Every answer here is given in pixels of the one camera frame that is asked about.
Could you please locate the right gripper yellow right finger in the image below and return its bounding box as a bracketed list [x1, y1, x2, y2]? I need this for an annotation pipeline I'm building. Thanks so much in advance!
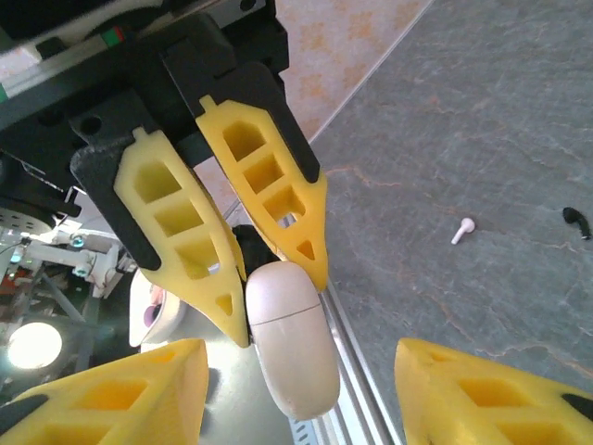
[393, 337, 593, 445]

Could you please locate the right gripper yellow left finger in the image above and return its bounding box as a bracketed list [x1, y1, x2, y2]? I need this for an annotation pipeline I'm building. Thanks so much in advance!
[0, 337, 209, 445]

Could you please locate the white wireless earbud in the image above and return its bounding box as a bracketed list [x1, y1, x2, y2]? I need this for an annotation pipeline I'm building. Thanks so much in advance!
[450, 217, 477, 246]

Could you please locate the white earbud charging case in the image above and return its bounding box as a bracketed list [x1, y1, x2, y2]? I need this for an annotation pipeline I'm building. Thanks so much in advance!
[244, 261, 342, 421]

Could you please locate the black wireless earbud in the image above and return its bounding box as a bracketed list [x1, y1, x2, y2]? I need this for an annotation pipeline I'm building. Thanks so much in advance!
[561, 206, 593, 241]

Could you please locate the white machine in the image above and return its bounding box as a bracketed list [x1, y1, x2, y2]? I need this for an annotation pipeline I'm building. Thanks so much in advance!
[18, 226, 124, 298]

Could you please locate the white rounded object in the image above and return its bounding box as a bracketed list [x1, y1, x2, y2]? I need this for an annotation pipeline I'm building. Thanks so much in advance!
[128, 271, 186, 347]

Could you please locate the round bright lamp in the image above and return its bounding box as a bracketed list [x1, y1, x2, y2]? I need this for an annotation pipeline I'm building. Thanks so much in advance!
[6, 322, 64, 372]

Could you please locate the long aluminium table rail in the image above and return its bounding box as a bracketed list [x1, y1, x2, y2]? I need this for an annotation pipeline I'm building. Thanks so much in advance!
[322, 283, 404, 445]

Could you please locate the slotted grey cable duct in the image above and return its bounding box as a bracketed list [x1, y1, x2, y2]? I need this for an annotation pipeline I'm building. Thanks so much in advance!
[287, 415, 325, 445]

